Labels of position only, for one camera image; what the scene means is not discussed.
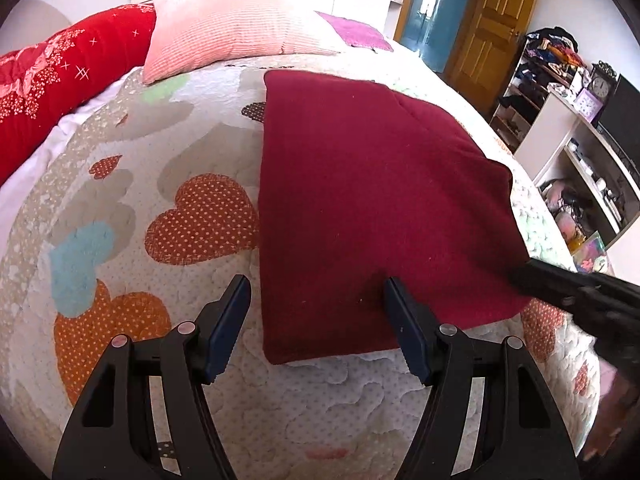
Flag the white shelf unit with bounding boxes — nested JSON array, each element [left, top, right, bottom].
[[489, 42, 639, 282]]

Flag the brown wooden door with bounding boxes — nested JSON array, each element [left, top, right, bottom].
[[444, 0, 536, 117]]

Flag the red floral quilt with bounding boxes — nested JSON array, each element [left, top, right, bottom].
[[0, 2, 156, 181]]

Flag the dark red knit sweater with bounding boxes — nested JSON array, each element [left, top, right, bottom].
[[258, 70, 528, 364]]

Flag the teal inner door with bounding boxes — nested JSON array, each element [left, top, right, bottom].
[[398, 0, 468, 74]]

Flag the purple cloth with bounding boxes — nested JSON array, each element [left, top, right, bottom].
[[319, 12, 393, 52]]

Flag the purple desk clock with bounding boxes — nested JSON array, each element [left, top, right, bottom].
[[573, 88, 603, 122]]

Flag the black monitor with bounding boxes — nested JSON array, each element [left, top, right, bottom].
[[598, 75, 640, 166]]

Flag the white bed sheet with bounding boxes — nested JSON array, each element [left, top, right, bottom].
[[0, 67, 139, 256]]

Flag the pile of clothes on shelf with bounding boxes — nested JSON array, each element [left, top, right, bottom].
[[520, 27, 586, 88]]

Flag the pink striped pillow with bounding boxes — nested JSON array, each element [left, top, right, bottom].
[[142, 0, 346, 84]]

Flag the heart patterned quilted bedspread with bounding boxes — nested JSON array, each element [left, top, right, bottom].
[[1, 47, 572, 479]]

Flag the black ornate clock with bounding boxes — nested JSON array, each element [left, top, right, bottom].
[[587, 61, 617, 104]]

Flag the round white headboard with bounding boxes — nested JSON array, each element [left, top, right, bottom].
[[0, 0, 72, 55]]

